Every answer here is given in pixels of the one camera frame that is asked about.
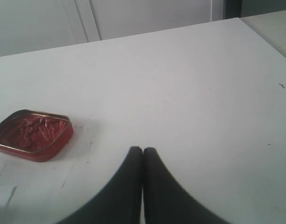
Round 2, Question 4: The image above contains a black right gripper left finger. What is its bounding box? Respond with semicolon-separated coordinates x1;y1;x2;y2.
59;146;143;224

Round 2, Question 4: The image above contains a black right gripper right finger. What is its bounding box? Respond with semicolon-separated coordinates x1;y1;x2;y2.
143;147;227;224

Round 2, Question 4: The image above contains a red ink pad tin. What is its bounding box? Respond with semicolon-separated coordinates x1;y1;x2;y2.
0;109;73;162

